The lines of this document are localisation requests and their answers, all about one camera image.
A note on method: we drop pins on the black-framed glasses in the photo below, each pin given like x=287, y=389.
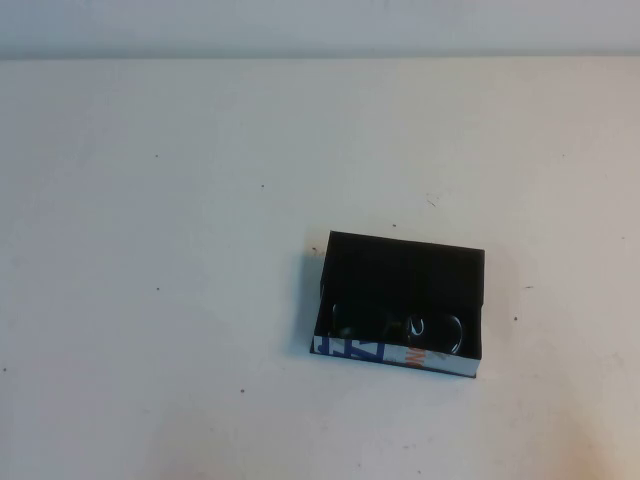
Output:
x=416, y=325

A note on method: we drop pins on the black printed glasses case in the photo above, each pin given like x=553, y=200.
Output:
x=400, y=272

